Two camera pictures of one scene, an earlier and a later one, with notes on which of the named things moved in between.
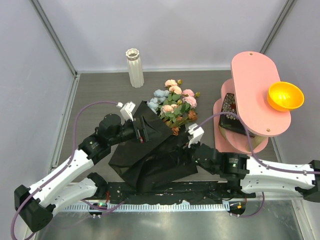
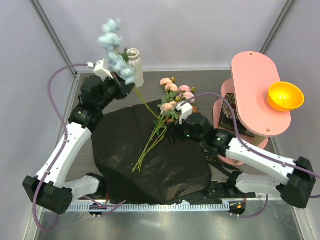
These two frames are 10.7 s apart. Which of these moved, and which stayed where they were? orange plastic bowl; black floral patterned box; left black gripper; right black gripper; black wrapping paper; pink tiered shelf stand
Moved: left black gripper; black wrapping paper; right black gripper
Stayed: pink tiered shelf stand; black floral patterned box; orange plastic bowl
